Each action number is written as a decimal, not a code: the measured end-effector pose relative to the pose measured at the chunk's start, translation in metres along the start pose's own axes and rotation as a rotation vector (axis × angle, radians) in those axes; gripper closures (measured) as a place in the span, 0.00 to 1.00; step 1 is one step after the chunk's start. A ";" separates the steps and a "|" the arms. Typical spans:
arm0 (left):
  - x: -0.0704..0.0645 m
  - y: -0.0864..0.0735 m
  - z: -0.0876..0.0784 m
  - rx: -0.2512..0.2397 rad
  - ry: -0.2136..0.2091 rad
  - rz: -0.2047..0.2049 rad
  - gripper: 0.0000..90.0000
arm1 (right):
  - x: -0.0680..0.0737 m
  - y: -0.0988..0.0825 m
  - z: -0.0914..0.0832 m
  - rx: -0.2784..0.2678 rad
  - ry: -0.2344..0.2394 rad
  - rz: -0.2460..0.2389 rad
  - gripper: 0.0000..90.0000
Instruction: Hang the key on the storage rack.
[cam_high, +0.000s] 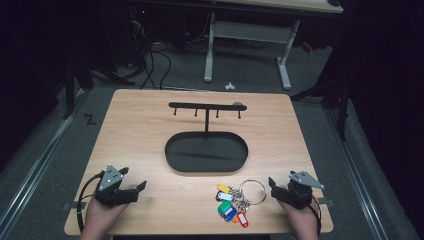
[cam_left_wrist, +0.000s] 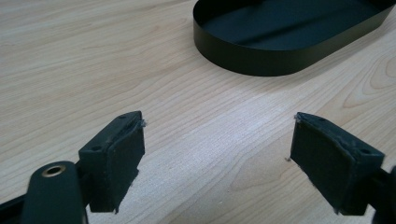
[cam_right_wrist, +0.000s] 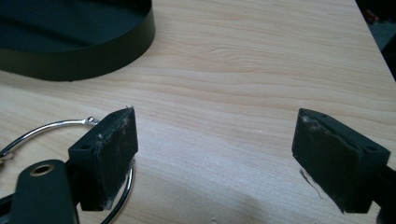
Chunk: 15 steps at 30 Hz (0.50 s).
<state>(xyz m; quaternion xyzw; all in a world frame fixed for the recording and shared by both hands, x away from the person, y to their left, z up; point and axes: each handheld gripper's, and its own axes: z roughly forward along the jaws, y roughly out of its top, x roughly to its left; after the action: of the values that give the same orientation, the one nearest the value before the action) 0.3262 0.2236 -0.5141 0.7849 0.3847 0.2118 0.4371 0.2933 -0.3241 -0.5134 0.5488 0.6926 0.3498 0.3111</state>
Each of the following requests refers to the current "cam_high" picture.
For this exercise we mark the small white floor object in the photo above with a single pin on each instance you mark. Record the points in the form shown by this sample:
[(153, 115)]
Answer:
[(229, 86)]

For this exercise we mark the grey table edge bracket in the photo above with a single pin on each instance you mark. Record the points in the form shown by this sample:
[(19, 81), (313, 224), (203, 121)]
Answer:
[(326, 201), (70, 205)]

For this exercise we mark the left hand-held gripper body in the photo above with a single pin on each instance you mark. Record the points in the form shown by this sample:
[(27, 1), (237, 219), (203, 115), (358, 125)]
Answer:
[(110, 186)]

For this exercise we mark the person's right hand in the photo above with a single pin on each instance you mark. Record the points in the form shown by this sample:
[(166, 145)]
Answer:
[(303, 223)]

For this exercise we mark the metal floor rail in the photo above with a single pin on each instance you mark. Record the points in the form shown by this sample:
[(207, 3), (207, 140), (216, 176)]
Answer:
[(36, 166), (360, 173)]

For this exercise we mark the black key rack with tray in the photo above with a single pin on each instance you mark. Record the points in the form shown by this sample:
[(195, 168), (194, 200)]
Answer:
[(206, 153)]

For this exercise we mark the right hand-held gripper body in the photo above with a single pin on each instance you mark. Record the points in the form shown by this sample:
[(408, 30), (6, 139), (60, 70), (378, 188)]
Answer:
[(300, 193)]

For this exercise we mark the black stand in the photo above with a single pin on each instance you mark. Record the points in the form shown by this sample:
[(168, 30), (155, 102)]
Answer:
[(69, 90), (341, 106)]

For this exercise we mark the desk with white metal legs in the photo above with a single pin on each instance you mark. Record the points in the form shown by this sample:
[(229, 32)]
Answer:
[(250, 31)]

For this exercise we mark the person's left hand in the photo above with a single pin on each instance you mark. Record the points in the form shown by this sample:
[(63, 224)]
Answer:
[(100, 220)]

